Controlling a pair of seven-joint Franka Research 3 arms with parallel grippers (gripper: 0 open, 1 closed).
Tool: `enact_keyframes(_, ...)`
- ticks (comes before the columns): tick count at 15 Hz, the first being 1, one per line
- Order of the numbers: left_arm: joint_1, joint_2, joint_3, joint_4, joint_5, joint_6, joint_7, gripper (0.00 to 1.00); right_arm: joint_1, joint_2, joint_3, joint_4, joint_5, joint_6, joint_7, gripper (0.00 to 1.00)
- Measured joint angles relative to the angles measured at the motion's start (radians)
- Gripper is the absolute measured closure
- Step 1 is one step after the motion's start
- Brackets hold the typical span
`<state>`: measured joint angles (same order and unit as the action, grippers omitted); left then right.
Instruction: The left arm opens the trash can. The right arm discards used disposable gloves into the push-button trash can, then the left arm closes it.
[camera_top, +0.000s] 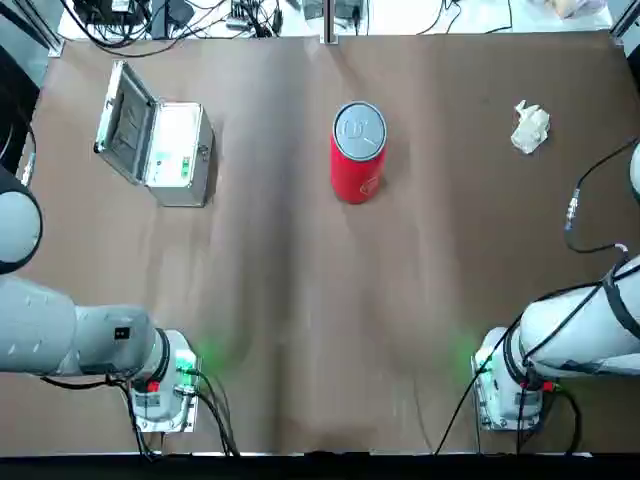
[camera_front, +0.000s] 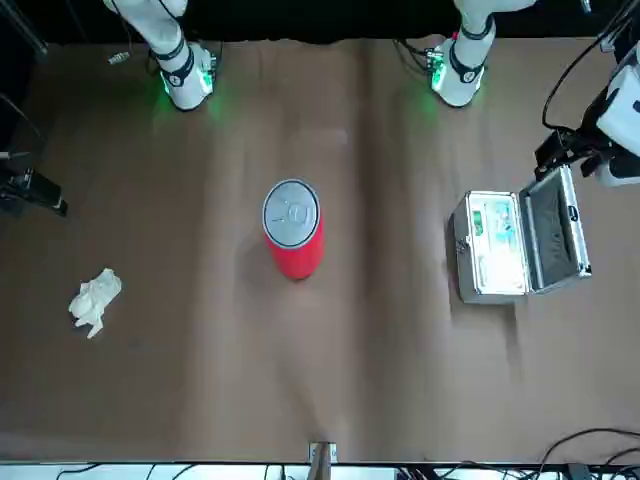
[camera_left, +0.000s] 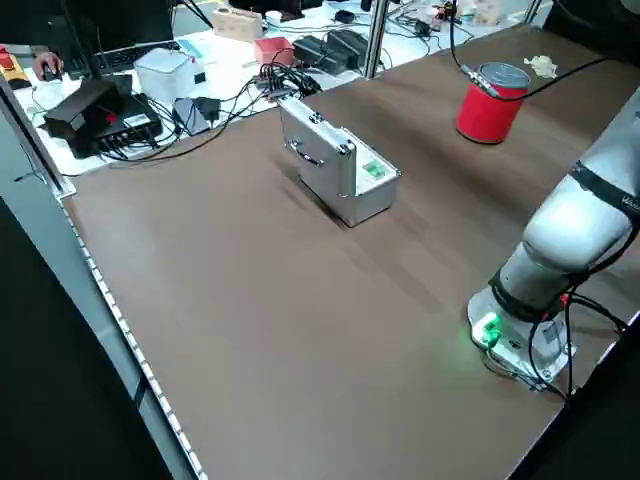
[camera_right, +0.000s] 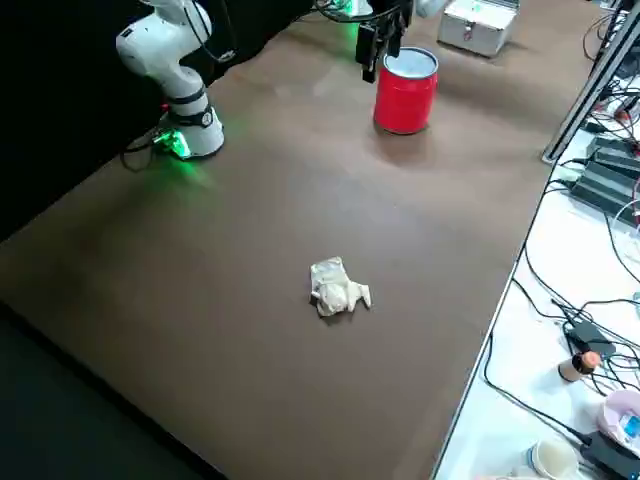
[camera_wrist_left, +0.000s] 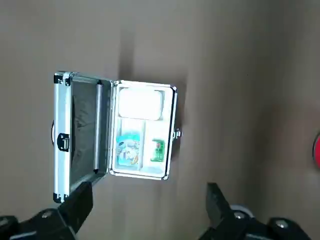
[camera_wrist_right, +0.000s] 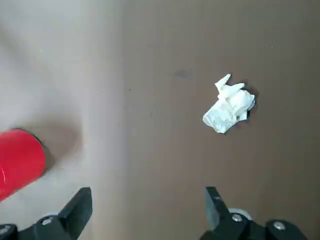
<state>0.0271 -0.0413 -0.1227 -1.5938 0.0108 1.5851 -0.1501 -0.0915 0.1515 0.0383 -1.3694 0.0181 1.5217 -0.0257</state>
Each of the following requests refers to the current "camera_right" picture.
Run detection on blue white packet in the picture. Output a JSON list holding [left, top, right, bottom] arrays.
[[617, 412, 640, 441]]

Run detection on long black desk cable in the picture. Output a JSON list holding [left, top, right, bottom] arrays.
[[482, 329, 594, 444]]

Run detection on small aluminium case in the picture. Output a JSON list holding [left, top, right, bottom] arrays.
[[437, 0, 521, 59]]

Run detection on black power brick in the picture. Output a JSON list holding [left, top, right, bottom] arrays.
[[579, 430, 640, 480]]

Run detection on large black power adapter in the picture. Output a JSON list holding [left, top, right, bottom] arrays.
[[569, 158, 640, 216], [584, 135, 640, 169]]

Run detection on brown bottle orange cap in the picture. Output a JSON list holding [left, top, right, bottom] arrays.
[[558, 350, 601, 384]]

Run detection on pink bowl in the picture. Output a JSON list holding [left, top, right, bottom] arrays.
[[597, 389, 640, 449]]

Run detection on aluminium frame post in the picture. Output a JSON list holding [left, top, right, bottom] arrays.
[[542, 0, 640, 164]]

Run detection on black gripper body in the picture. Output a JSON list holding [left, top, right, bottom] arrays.
[[372, 0, 414, 26]]

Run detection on red push-button trash can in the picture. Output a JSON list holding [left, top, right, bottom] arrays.
[[373, 46, 440, 135]]

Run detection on white paper cup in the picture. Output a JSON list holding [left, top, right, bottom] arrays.
[[524, 438, 581, 480]]

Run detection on black arm base cable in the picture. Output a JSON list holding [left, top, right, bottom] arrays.
[[119, 127, 169, 173]]

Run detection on small black power adapter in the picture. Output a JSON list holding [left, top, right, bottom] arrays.
[[563, 321, 617, 359]]

